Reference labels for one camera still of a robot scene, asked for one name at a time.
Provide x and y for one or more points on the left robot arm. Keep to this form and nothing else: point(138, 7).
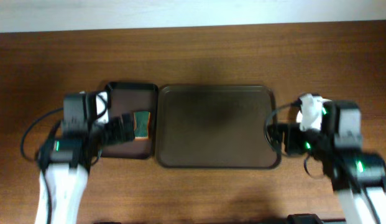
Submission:
point(73, 145)

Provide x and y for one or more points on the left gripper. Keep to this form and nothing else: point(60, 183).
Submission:
point(119, 132)

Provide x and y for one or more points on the green orange sponge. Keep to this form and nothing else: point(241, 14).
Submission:
point(141, 125)

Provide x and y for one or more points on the large dark brown tray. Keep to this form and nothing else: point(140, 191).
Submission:
point(214, 127)

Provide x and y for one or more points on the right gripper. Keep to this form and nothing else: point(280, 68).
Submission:
point(289, 140)

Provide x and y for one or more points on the small black tray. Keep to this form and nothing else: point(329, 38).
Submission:
point(125, 99)

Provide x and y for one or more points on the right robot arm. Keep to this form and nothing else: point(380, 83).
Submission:
point(358, 180)

